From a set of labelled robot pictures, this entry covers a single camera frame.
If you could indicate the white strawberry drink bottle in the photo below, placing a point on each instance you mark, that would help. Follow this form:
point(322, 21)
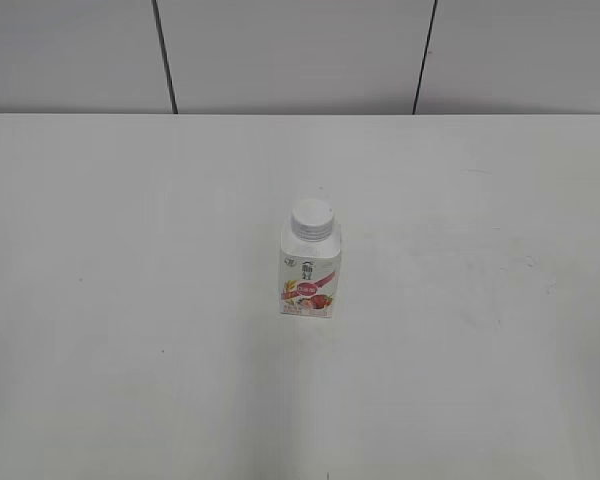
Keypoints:
point(309, 273)

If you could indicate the white screw cap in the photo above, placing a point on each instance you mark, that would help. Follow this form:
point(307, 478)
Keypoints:
point(312, 220)

